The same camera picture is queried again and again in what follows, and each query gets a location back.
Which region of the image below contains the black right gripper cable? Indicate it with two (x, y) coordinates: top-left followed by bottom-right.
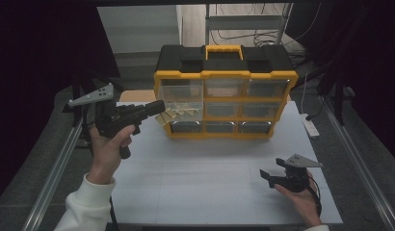
(306, 175), (323, 216)

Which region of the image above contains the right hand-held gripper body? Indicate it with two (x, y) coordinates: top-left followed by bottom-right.
(268, 153), (324, 193)

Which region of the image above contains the yellow black drawer organizer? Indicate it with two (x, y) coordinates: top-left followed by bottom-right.
(152, 43), (300, 141)

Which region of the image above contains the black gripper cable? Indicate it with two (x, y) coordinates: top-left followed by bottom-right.
(80, 104), (120, 231)
(306, 175), (323, 216)

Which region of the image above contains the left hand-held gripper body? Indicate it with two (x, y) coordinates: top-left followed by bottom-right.
(67, 82), (147, 161)

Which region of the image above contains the wooden board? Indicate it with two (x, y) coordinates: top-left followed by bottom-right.
(118, 89), (158, 103)

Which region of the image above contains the white power cable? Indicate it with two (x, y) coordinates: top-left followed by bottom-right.
(300, 71), (311, 116)

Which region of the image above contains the person's right hand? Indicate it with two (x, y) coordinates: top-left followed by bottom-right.
(273, 169), (323, 228)

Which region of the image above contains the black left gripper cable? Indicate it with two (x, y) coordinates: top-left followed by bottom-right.
(80, 104), (120, 231)

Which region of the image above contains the dark curtain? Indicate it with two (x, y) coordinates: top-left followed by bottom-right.
(0, 0), (120, 206)
(287, 0), (395, 166)

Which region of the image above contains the black plug cable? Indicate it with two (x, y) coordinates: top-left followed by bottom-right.
(305, 95), (326, 121)

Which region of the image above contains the tangle of black floor cables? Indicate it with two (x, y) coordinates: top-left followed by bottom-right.
(210, 3), (323, 65)

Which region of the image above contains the black metal stand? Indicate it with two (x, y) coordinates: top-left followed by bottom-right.
(294, 59), (356, 127)
(61, 68), (124, 127)

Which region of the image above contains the grey metal shelf rack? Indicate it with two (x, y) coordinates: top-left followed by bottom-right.
(203, 2), (294, 46)

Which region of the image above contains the white power strip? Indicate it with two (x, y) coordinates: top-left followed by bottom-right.
(300, 113), (321, 140)

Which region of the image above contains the clear plastic drawer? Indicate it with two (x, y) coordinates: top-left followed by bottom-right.
(155, 101), (205, 123)

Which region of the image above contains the aluminium rail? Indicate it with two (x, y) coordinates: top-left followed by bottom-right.
(21, 107), (92, 231)
(320, 95), (395, 231)

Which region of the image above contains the person's left hand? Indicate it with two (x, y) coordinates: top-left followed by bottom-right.
(86, 123), (137, 186)

